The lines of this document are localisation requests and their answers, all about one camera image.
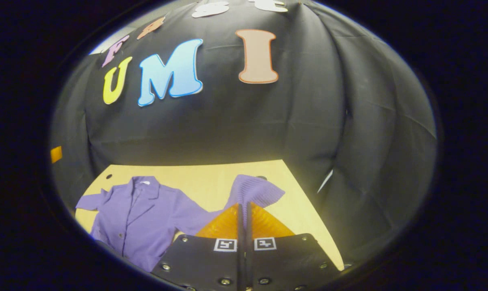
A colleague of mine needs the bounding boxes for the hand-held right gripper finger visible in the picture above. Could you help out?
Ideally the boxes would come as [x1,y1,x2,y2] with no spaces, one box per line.
[245,202,342,291]
[152,203,245,291]

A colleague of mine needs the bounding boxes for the purple button cardigan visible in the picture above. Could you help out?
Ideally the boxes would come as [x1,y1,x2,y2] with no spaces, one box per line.
[75,174,286,272]

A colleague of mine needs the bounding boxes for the black backdrop cloth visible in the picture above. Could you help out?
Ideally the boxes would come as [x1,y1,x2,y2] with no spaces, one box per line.
[50,0,437,267]

